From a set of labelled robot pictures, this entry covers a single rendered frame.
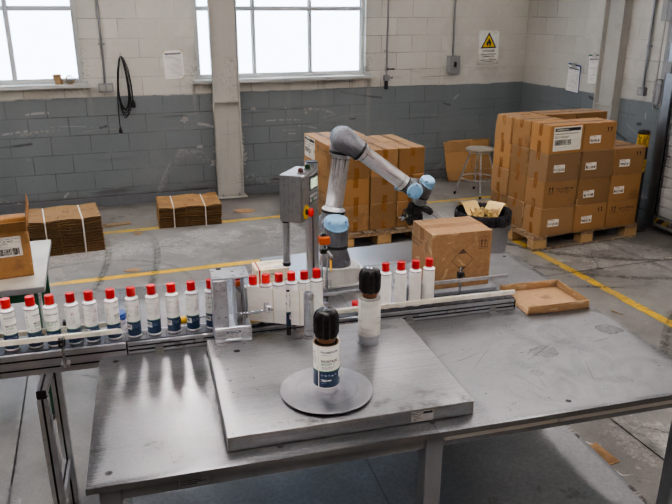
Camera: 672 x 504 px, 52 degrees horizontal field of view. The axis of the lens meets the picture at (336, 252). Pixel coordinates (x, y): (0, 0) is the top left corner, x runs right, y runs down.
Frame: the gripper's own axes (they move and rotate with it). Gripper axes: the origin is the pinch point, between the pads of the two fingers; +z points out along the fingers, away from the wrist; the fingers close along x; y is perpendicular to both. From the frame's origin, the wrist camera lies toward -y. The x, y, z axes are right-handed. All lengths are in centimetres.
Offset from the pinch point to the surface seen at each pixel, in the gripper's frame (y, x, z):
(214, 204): -50, -290, 238
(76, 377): 154, -68, 140
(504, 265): -32, 41, -3
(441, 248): 21, 38, -28
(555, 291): -25, 75, -21
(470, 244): 7, 42, -30
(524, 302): -3, 75, -22
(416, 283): 48, 53, -30
